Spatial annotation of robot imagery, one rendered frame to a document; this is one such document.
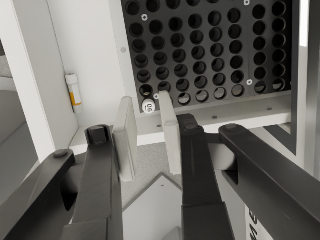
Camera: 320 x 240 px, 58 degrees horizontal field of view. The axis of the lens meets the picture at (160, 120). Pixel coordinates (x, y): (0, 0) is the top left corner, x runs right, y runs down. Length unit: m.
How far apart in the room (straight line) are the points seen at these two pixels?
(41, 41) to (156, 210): 1.20
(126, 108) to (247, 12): 0.16
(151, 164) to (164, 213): 0.25
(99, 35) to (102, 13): 0.02
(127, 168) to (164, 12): 0.16
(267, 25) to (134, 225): 1.28
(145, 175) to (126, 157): 1.21
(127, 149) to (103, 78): 0.20
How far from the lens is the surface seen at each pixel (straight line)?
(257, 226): 0.43
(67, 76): 0.34
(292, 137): 0.31
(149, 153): 1.31
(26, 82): 0.27
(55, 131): 0.29
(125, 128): 0.15
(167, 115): 0.16
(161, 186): 1.35
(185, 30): 0.28
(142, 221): 1.46
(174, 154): 0.15
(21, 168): 1.00
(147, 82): 0.28
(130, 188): 1.40
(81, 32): 0.34
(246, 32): 0.29
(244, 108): 0.35
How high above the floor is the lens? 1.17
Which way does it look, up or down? 70 degrees down
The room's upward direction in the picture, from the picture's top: 169 degrees clockwise
